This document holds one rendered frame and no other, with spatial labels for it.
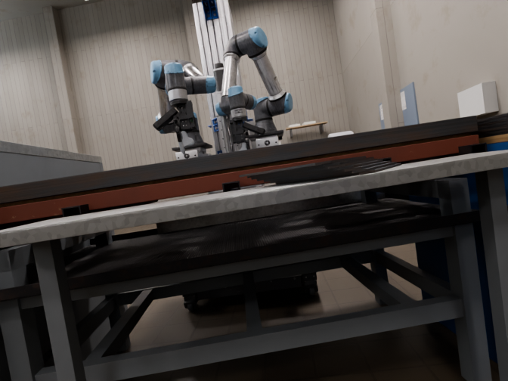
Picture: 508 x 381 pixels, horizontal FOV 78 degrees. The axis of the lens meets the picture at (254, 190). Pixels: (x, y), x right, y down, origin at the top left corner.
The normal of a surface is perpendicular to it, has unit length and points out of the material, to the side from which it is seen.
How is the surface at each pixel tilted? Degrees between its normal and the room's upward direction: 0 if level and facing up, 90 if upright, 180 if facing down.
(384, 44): 90
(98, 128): 90
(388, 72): 90
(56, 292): 90
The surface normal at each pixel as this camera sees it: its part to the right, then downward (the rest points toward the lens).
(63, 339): 0.06, 0.04
